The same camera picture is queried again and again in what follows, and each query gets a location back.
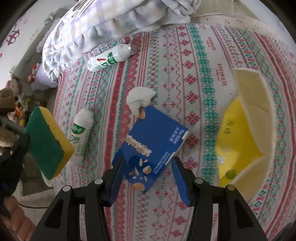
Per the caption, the low shelf with plush toys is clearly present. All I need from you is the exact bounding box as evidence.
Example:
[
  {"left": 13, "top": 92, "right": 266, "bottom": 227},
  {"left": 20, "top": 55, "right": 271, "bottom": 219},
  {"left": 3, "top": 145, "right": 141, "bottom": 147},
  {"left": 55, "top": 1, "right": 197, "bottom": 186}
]
[{"left": 6, "top": 77, "right": 31, "bottom": 127}]

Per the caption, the plaid folded quilt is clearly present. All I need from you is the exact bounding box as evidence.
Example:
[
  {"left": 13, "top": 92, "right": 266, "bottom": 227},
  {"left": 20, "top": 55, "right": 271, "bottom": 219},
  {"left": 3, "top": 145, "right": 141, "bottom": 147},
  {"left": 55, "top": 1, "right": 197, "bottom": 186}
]
[{"left": 42, "top": 1, "right": 201, "bottom": 81}]

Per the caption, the patterned red green bedsheet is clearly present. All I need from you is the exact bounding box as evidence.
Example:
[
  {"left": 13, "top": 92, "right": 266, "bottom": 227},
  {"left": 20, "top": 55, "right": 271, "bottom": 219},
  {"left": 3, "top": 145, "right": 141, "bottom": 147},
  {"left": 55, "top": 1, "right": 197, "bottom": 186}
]
[{"left": 54, "top": 24, "right": 295, "bottom": 240}]

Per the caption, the Hello Kitty plush toy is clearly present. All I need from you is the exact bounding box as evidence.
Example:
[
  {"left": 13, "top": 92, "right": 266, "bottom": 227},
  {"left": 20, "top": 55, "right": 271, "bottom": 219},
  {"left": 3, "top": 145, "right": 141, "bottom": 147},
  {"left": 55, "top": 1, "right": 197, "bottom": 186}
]
[{"left": 28, "top": 63, "right": 40, "bottom": 83}]

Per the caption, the white green-label yogurt bottle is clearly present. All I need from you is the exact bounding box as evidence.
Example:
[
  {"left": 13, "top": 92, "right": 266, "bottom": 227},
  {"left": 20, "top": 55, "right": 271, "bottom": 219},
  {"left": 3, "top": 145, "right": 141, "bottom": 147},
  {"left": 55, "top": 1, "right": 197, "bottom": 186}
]
[{"left": 70, "top": 106, "right": 94, "bottom": 167}]

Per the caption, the person's left hand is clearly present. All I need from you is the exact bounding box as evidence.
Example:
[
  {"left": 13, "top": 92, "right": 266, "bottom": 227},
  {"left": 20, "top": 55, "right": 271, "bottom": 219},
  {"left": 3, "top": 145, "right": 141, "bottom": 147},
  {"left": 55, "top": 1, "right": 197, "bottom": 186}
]
[{"left": 1, "top": 196, "right": 36, "bottom": 240}]

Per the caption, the yellow green scrub sponge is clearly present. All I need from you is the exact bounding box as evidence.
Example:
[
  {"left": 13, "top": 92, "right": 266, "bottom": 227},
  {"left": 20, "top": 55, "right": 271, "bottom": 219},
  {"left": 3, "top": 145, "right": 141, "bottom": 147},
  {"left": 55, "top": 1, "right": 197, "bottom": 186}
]
[{"left": 25, "top": 106, "right": 75, "bottom": 180}]

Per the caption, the small white tissue wad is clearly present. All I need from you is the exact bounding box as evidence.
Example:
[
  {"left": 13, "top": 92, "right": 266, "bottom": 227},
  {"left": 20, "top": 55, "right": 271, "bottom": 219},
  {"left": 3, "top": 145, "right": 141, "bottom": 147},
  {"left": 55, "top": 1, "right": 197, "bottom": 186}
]
[{"left": 126, "top": 86, "right": 156, "bottom": 117}]

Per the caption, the Hello Kitty wall sticker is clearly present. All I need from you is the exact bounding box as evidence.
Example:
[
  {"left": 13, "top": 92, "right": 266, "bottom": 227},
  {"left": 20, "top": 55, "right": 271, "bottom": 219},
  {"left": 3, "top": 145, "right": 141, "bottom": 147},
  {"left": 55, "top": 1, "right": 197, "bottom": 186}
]
[{"left": 6, "top": 24, "right": 20, "bottom": 46}]

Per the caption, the torn blue cookie box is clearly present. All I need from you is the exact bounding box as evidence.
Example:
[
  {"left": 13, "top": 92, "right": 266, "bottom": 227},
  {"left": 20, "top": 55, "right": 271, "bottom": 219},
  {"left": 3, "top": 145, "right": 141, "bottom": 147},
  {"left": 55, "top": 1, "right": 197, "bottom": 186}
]
[{"left": 112, "top": 106, "right": 190, "bottom": 193}]

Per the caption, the white red-label AD bottle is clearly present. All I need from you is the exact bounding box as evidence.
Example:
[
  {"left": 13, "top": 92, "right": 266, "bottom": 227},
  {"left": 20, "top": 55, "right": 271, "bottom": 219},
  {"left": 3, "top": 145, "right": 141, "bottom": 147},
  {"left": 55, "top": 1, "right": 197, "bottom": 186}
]
[{"left": 87, "top": 41, "right": 138, "bottom": 72}]

